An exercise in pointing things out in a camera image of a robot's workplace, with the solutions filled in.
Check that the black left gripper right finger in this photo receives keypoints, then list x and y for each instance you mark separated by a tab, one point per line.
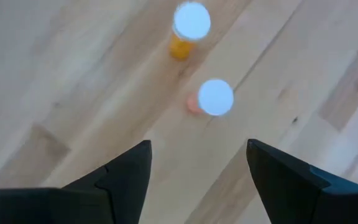
284	199

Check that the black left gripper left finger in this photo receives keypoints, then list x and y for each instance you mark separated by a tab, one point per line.
120	196

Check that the small pink pill bottle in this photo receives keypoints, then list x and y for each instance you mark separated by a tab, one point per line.
215	97

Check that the small orange pill bottle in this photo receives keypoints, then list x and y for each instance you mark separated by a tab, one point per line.
191	21

